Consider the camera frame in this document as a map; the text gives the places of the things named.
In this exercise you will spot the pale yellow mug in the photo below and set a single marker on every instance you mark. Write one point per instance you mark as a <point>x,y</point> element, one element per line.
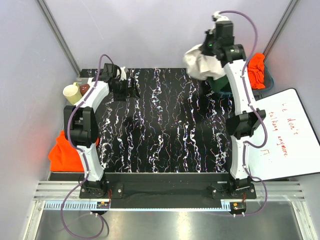
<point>72,93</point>

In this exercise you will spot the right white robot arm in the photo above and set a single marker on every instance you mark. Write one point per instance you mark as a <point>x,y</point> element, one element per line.
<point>247,118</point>

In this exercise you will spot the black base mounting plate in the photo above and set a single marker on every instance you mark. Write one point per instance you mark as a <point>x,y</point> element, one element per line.
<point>216,185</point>

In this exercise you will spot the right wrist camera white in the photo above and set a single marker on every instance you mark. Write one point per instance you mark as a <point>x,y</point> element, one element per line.
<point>218,17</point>

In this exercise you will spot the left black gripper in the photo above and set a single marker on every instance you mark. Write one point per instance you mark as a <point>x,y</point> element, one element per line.
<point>122,96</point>

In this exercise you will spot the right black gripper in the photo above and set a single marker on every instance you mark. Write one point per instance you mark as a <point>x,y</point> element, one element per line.
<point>209,34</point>

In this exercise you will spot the orange t-shirt in basket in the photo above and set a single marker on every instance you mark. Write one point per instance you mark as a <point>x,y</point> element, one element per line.
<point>256,70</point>

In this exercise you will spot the whiteboard with red writing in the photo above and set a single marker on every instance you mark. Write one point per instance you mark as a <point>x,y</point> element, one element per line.
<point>292,147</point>

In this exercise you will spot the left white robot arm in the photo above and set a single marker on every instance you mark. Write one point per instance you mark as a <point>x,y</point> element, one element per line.
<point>81,127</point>

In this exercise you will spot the white green Charlie Brown t-shirt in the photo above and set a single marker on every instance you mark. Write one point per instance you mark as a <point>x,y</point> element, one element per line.
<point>206,68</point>

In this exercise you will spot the teal laundry basket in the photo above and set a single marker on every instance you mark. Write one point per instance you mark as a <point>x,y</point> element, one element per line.
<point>267,80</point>

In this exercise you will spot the folded orange t-shirt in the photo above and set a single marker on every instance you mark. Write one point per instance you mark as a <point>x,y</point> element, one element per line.
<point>63,157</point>

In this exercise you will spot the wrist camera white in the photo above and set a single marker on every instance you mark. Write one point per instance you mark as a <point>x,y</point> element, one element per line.
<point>218,17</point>
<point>122,73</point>

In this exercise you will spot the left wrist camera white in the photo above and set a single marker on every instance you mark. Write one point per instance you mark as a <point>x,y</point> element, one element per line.
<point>122,73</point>

